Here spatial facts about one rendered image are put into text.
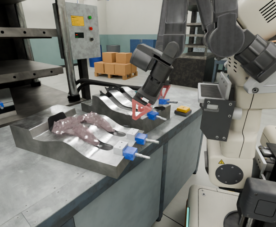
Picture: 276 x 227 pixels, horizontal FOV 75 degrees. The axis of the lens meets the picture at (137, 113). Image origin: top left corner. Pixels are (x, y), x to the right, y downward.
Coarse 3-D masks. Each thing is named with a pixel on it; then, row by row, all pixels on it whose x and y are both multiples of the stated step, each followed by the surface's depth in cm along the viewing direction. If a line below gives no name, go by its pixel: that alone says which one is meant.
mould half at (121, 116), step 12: (96, 96) 102; (120, 96) 108; (132, 96) 112; (84, 108) 114; (96, 108) 105; (108, 108) 98; (120, 108) 98; (168, 108) 101; (120, 120) 94; (132, 120) 88; (144, 120) 85; (156, 120) 94
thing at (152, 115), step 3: (150, 111) 89; (153, 111) 89; (147, 114) 87; (150, 114) 86; (153, 114) 85; (156, 114) 86; (150, 117) 86; (153, 117) 85; (156, 117) 86; (159, 117) 85; (162, 117) 85; (165, 120) 84
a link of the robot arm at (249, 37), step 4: (216, 28) 46; (212, 32) 47; (244, 32) 43; (248, 32) 43; (244, 36) 43; (248, 36) 43; (252, 36) 43; (208, 40) 49; (244, 40) 44; (248, 40) 44; (252, 40) 43; (208, 44) 49; (244, 44) 44; (248, 44) 44; (244, 48) 44; (240, 52) 45; (216, 56) 52
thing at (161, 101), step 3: (162, 96) 97; (159, 99) 94; (162, 99) 93; (165, 99) 92; (168, 99) 94; (156, 102) 95; (159, 102) 94; (162, 102) 93; (165, 102) 92; (168, 102) 93; (171, 102) 92; (174, 102) 91; (177, 102) 91; (153, 105) 96; (156, 105) 95; (159, 105) 95; (162, 105) 97
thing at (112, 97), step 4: (108, 88) 110; (112, 88) 113; (116, 88) 112; (120, 88) 115; (100, 92) 107; (108, 92) 107; (124, 92) 113; (108, 96) 108; (112, 96) 105; (128, 96) 111; (112, 100) 103; (116, 100) 104; (116, 104) 101; (120, 104) 103; (124, 108) 100; (128, 108) 99
